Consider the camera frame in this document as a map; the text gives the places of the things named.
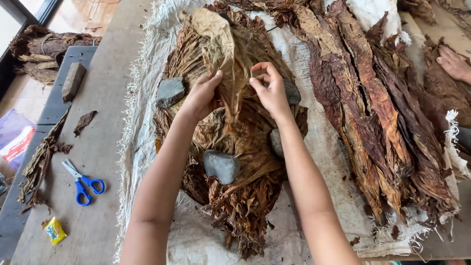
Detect person's right hand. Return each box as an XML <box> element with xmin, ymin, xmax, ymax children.
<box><xmin>249</xmin><ymin>61</ymin><xmax>295</xmax><ymax>120</ymax></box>

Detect person's left hand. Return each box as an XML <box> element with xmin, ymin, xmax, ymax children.
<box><xmin>180</xmin><ymin>70</ymin><xmax>224</xmax><ymax>121</ymax></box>

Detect light tan tobacco leaf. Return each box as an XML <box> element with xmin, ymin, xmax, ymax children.
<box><xmin>180</xmin><ymin>7</ymin><xmax>255</xmax><ymax>126</ymax></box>

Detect dark grey stone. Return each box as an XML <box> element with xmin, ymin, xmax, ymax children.
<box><xmin>283</xmin><ymin>78</ymin><xmax>302</xmax><ymax>106</ymax></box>

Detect flat grey stone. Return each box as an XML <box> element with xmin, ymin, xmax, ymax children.
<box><xmin>156</xmin><ymin>77</ymin><xmax>186</xmax><ymax>109</ymax></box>

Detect small grey stone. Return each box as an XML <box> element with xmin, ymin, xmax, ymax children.
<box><xmin>269</xmin><ymin>128</ymin><xmax>285</xmax><ymax>159</ymax></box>

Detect pile of tan tobacco leaves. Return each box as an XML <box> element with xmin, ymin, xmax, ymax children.
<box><xmin>152</xmin><ymin>1</ymin><xmax>310</xmax><ymax>260</ymax></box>

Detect large rounded grey stone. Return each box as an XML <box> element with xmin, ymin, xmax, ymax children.
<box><xmin>203</xmin><ymin>149</ymin><xmax>241</xmax><ymax>185</ymax></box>

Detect white woven sack cloth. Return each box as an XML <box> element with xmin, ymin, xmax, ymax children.
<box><xmin>113</xmin><ymin>0</ymin><xmax>470</xmax><ymax>265</ymax></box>

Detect pile of dark brown leaves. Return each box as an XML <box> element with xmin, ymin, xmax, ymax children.
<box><xmin>221</xmin><ymin>0</ymin><xmax>460</xmax><ymax>226</ymax></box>

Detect small brown leaf fragment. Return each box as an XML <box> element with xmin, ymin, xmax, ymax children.
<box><xmin>73</xmin><ymin>110</ymin><xmax>98</xmax><ymax>138</ymax></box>

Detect brown wooden block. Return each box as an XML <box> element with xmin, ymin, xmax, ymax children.
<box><xmin>61</xmin><ymin>61</ymin><xmax>88</xmax><ymax>104</ymax></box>

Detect white frayed cloth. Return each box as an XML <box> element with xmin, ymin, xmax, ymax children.
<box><xmin>323</xmin><ymin>0</ymin><xmax>413</xmax><ymax>46</ymax></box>

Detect grey bench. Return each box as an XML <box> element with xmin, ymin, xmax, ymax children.
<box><xmin>0</xmin><ymin>46</ymin><xmax>98</xmax><ymax>260</ymax></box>

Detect tied bundle of dried leaves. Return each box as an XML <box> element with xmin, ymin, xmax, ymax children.
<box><xmin>9</xmin><ymin>24</ymin><xmax>103</xmax><ymax>85</ymax></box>

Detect reddish brown leaf pile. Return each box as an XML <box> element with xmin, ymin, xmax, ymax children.
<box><xmin>421</xmin><ymin>35</ymin><xmax>471</xmax><ymax>129</ymax></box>

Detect strip of dried leaf stems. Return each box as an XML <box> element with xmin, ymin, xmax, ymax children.
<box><xmin>17</xmin><ymin>107</ymin><xmax>73</xmax><ymax>216</ymax></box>

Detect purple and white plastic bag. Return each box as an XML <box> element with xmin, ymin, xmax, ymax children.
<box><xmin>0</xmin><ymin>108</ymin><xmax>37</xmax><ymax>172</ymax></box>

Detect yellow snack packet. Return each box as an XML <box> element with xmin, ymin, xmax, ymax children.
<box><xmin>44</xmin><ymin>216</ymin><xmax>68</xmax><ymax>246</ymax></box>

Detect blue handled scissors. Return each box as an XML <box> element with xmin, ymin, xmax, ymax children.
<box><xmin>61</xmin><ymin>159</ymin><xmax>106</xmax><ymax>207</ymax></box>

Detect black window frame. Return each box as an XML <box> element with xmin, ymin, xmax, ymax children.
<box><xmin>0</xmin><ymin>0</ymin><xmax>64</xmax><ymax>76</ymax></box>

